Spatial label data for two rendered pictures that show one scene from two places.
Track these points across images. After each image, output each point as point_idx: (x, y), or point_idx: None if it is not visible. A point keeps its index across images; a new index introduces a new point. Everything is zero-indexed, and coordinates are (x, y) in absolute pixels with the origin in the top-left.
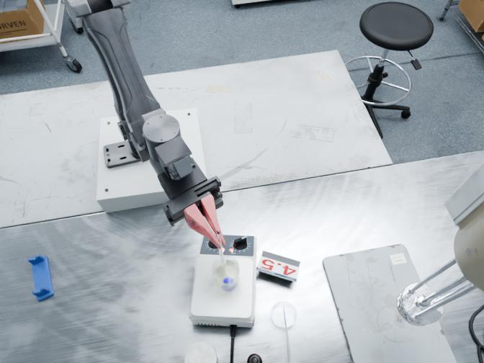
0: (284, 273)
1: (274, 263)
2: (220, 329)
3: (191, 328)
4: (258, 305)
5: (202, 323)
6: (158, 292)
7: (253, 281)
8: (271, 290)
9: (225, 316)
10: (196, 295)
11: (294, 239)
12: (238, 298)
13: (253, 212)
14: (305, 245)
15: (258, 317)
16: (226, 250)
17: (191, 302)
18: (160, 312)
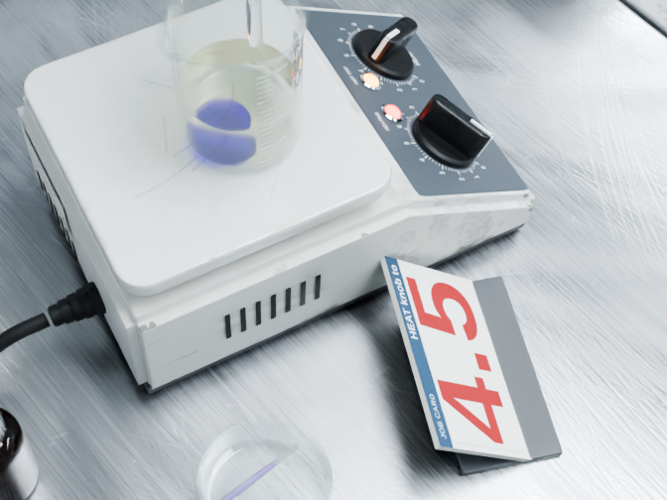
0: (446, 384)
1: (469, 340)
2: (73, 283)
3: (24, 188)
4: (255, 376)
5: (40, 175)
6: (95, 19)
7: (310, 250)
8: (349, 398)
9: (79, 195)
10: (106, 57)
11: (648, 379)
12: (183, 202)
13: (644, 159)
14: (659, 441)
15: (200, 403)
16: (379, 96)
17: (68, 57)
18: (30, 62)
